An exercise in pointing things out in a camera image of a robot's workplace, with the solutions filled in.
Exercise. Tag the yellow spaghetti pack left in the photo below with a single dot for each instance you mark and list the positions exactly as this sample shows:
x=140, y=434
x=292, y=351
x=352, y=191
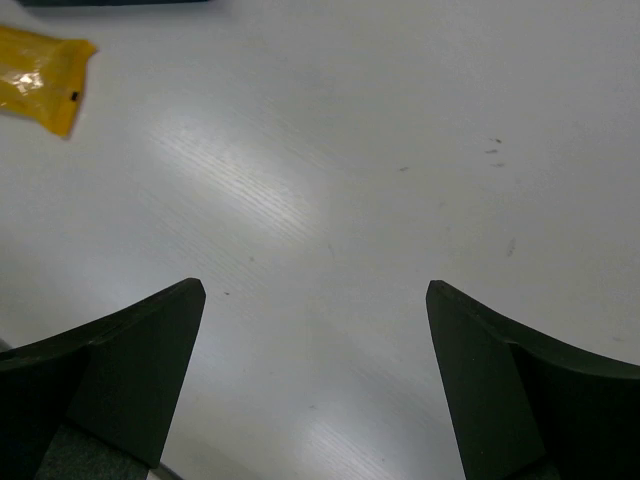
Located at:
x=43, y=77

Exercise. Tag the blue Barilla rigatoni box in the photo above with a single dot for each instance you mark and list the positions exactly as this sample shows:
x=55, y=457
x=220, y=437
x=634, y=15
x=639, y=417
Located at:
x=99, y=3

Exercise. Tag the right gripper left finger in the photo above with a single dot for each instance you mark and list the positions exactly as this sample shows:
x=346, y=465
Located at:
x=97, y=401

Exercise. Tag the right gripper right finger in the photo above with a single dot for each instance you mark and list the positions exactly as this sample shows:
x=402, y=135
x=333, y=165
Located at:
x=525, y=405

